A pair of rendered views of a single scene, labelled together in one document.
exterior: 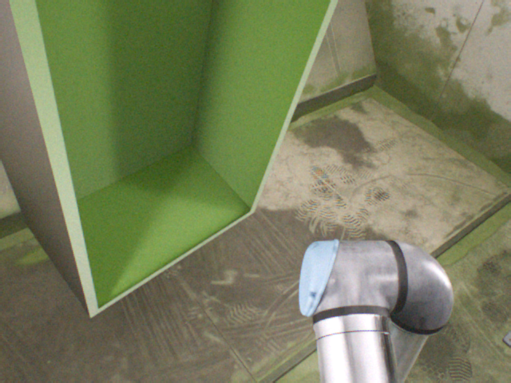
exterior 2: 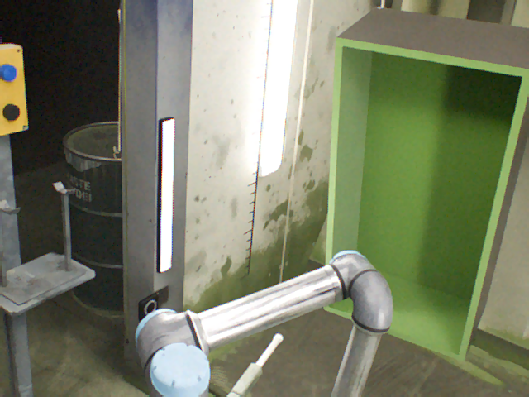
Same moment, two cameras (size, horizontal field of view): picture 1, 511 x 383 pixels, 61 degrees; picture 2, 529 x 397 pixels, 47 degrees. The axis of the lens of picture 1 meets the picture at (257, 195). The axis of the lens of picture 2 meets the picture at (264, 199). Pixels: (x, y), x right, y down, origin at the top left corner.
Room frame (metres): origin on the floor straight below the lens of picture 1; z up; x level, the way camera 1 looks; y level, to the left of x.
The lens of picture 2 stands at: (-0.29, -1.67, 1.95)
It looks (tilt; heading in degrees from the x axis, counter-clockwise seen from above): 24 degrees down; 76
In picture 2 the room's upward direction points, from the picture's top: 5 degrees clockwise
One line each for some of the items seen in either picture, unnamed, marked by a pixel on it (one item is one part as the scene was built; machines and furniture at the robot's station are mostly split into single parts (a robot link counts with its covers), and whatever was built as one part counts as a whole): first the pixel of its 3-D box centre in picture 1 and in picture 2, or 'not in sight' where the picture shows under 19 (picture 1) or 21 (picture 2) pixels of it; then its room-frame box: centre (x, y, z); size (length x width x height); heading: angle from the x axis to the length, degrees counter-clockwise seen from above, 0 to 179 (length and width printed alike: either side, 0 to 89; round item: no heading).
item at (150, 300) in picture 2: not in sight; (149, 307); (-0.19, 0.41, 0.51); 0.10 x 0.02 x 0.09; 43
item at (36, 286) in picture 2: not in sight; (36, 238); (-0.56, 0.19, 0.95); 0.26 x 0.15 x 0.32; 43
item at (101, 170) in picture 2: not in sight; (123, 217); (-0.29, 1.35, 0.44); 0.59 x 0.58 x 0.89; 113
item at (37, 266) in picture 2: not in sight; (35, 280); (-0.58, 0.20, 0.78); 0.31 x 0.23 x 0.01; 43
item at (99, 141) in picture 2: not in sight; (121, 142); (-0.29, 1.36, 0.86); 0.54 x 0.54 x 0.01
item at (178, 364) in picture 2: not in sight; (178, 385); (-0.15, -0.41, 0.83); 0.17 x 0.15 x 0.18; 99
